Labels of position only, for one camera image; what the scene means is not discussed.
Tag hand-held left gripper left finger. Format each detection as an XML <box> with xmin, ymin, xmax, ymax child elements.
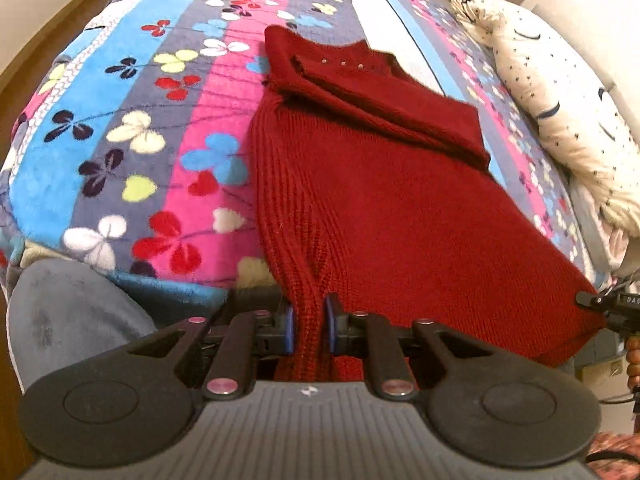
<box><xmin>126</xmin><ymin>294</ymin><xmax>297</xmax><ymax>402</ymax></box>

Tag floral fleece blanket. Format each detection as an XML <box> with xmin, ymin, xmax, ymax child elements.
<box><xmin>0</xmin><ymin>0</ymin><xmax>598</xmax><ymax>306</ymax></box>

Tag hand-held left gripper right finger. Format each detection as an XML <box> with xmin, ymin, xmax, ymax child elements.
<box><xmin>322</xmin><ymin>293</ymin><xmax>497</xmax><ymax>402</ymax></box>

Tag red knitted sweater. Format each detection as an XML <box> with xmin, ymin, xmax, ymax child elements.
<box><xmin>248</xmin><ymin>24</ymin><xmax>608</xmax><ymax>383</ymax></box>

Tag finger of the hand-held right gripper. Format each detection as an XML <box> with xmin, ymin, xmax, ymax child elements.
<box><xmin>575</xmin><ymin>289</ymin><xmax>621</xmax><ymax>332</ymax></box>

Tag brown bead bracelet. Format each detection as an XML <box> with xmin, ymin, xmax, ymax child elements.
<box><xmin>624</xmin><ymin>335</ymin><xmax>640</xmax><ymax>392</ymax></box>

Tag white dotted pillow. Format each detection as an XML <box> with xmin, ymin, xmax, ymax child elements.
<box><xmin>450</xmin><ymin>0</ymin><xmax>640</xmax><ymax>236</ymax></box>

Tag red patterned cloth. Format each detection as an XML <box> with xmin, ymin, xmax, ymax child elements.
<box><xmin>584</xmin><ymin>431</ymin><xmax>640</xmax><ymax>480</ymax></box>

